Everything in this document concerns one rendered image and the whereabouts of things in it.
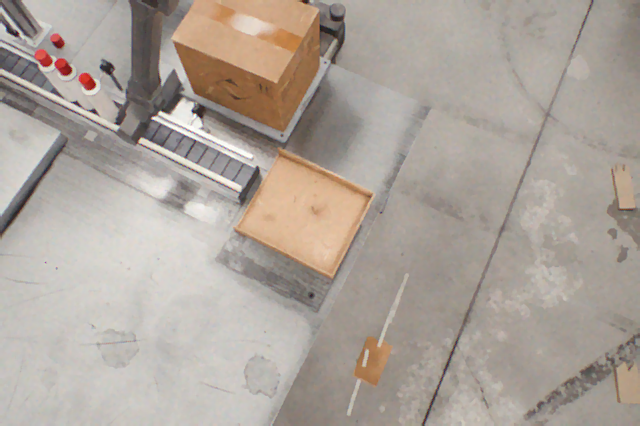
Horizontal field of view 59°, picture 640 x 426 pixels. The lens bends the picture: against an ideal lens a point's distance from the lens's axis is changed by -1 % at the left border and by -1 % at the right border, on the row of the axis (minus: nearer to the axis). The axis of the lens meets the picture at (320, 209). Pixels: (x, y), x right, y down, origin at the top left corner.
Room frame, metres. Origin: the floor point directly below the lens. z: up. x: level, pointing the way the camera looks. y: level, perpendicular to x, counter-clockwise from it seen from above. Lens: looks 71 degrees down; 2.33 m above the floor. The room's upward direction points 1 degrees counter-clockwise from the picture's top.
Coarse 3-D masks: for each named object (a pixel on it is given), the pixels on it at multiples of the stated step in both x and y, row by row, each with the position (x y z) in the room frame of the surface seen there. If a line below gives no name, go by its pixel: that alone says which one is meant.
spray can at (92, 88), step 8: (80, 80) 0.78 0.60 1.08; (88, 80) 0.78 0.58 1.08; (96, 80) 0.80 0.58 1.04; (88, 88) 0.77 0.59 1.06; (96, 88) 0.78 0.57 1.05; (88, 96) 0.76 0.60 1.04; (96, 96) 0.77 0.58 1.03; (104, 96) 0.78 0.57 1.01; (96, 104) 0.76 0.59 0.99; (104, 104) 0.77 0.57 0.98; (112, 104) 0.79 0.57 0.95; (104, 112) 0.76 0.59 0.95; (112, 112) 0.77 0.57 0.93; (112, 120) 0.76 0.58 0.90
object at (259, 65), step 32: (224, 0) 0.99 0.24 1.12; (256, 0) 0.99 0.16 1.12; (288, 0) 0.99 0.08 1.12; (192, 32) 0.89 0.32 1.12; (224, 32) 0.89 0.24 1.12; (256, 32) 0.89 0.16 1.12; (288, 32) 0.89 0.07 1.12; (192, 64) 0.86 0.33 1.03; (224, 64) 0.81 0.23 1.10; (256, 64) 0.79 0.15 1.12; (288, 64) 0.80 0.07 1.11; (224, 96) 0.82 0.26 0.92; (256, 96) 0.77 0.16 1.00; (288, 96) 0.78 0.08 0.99
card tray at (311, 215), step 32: (288, 160) 0.66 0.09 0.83; (256, 192) 0.57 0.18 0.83; (288, 192) 0.57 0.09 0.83; (320, 192) 0.56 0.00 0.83; (352, 192) 0.56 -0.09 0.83; (256, 224) 0.47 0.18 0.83; (288, 224) 0.47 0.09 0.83; (320, 224) 0.47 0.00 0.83; (352, 224) 0.47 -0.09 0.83; (288, 256) 0.38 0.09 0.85; (320, 256) 0.38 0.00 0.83
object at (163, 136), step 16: (0, 48) 1.02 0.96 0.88; (0, 64) 0.97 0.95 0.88; (16, 64) 0.97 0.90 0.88; (32, 64) 0.97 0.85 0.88; (32, 80) 0.91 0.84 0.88; (48, 80) 0.91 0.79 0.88; (96, 112) 0.80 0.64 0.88; (160, 128) 0.75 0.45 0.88; (160, 144) 0.70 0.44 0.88; (176, 144) 0.70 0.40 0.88; (192, 144) 0.70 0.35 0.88; (192, 160) 0.65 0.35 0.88; (208, 160) 0.65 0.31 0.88; (224, 160) 0.65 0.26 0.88; (224, 176) 0.60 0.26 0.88; (240, 176) 0.60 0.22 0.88; (240, 192) 0.55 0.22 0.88
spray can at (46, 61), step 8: (40, 56) 0.85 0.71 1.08; (48, 56) 0.86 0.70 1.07; (40, 64) 0.85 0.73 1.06; (48, 64) 0.85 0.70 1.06; (48, 72) 0.84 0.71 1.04; (56, 72) 0.84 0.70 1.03; (56, 80) 0.84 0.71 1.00; (56, 88) 0.84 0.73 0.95; (64, 88) 0.84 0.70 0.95; (64, 96) 0.84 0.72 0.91; (72, 96) 0.84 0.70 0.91
